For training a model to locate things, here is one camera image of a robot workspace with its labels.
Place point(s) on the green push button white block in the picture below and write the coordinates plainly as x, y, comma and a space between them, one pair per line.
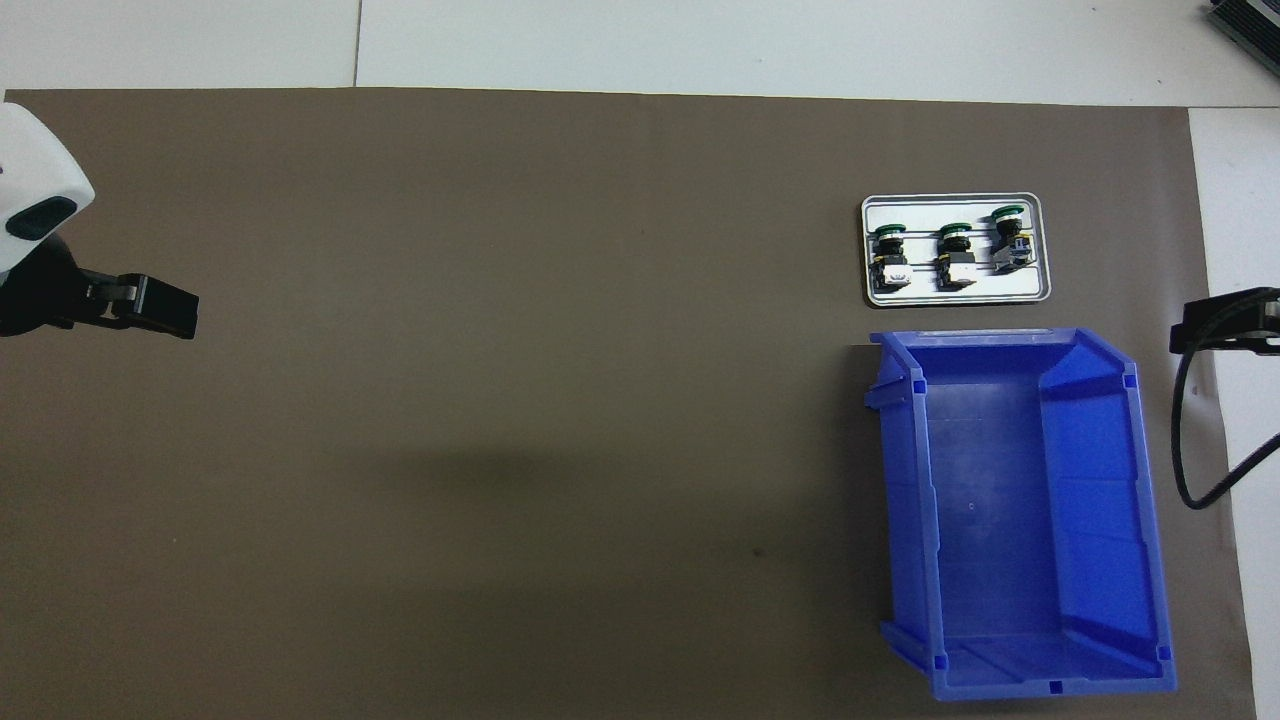
890, 262

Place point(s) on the green push button switch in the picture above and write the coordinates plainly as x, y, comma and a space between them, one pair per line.
955, 262

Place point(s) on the brown table mat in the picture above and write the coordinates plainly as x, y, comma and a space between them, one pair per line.
500, 300

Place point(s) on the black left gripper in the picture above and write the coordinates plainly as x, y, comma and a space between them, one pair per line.
35, 290

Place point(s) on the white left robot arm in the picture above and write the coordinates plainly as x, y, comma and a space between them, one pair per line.
30, 160

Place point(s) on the blue plastic storage bin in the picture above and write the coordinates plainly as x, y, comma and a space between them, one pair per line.
1000, 520

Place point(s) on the grey ribbed device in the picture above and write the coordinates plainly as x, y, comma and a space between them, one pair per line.
1250, 20

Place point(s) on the green push button blue block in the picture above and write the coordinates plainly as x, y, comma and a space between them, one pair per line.
1010, 240

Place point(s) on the silver metal tray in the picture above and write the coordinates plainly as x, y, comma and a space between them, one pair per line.
960, 290

